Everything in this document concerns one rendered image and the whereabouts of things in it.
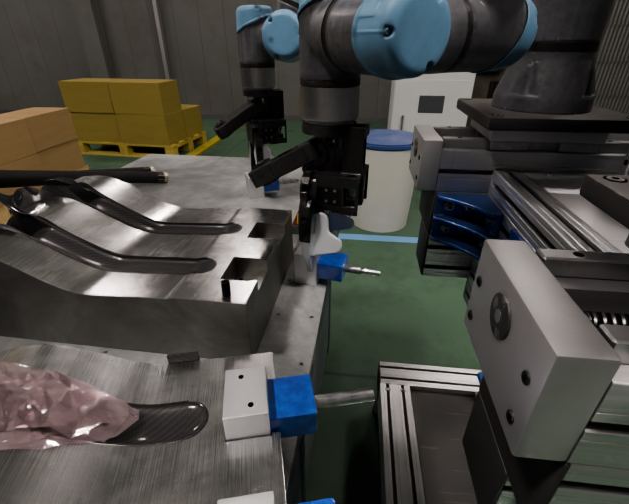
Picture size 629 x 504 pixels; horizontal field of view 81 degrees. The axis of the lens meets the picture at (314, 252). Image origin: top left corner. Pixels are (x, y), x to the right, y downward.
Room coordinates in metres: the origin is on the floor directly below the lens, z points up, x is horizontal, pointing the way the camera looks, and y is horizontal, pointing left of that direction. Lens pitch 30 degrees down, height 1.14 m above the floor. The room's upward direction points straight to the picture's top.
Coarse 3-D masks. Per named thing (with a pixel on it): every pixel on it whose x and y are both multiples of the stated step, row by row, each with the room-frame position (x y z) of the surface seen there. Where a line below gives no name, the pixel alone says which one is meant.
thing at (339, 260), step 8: (296, 256) 0.49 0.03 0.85; (320, 256) 0.50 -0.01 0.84; (328, 256) 0.50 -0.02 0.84; (336, 256) 0.50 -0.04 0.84; (344, 256) 0.50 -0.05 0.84; (296, 264) 0.49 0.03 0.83; (304, 264) 0.49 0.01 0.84; (320, 264) 0.48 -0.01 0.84; (328, 264) 0.48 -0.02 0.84; (336, 264) 0.48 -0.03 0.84; (344, 264) 0.49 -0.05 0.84; (296, 272) 0.49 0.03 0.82; (304, 272) 0.49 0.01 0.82; (312, 272) 0.48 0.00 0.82; (320, 272) 0.48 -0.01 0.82; (328, 272) 0.48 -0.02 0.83; (336, 272) 0.47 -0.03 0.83; (344, 272) 0.49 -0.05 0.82; (352, 272) 0.48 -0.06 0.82; (360, 272) 0.48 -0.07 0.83; (368, 272) 0.48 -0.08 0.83; (376, 272) 0.47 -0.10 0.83; (296, 280) 0.49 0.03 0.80; (304, 280) 0.49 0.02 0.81; (312, 280) 0.48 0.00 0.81; (336, 280) 0.47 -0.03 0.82
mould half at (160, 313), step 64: (128, 192) 0.59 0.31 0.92; (0, 256) 0.36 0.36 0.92; (64, 256) 0.40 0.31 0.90; (192, 256) 0.43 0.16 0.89; (256, 256) 0.42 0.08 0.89; (0, 320) 0.36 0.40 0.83; (64, 320) 0.35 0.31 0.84; (128, 320) 0.34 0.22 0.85; (192, 320) 0.33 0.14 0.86; (256, 320) 0.35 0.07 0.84
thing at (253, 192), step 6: (246, 174) 0.88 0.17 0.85; (246, 180) 0.89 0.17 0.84; (282, 180) 0.90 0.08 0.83; (288, 180) 0.91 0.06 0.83; (294, 180) 0.91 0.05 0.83; (246, 186) 0.89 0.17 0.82; (252, 186) 0.85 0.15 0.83; (270, 186) 0.87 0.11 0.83; (276, 186) 0.88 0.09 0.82; (252, 192) 0.85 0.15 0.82; (258, 192) 0.86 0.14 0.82; (252, 198) 0.85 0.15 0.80
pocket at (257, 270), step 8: (232, 264) 0.41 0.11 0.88; (240, 264) 0.42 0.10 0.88; (248, 264) 0.42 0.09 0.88; (256, 264) 0.41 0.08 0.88; (264, 264) 0.41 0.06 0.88; (224, 272) 0.38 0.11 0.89; (232, 272) 0.41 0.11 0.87; (240, 272) 0.42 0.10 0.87; (248, 272) 0.42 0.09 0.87; (256, 272) 0.42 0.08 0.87; (264, 272) 0.40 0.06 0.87; (240, 280) 0.41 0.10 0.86; (248, 280) 0.40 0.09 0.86; (256, 280) 0.40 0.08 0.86
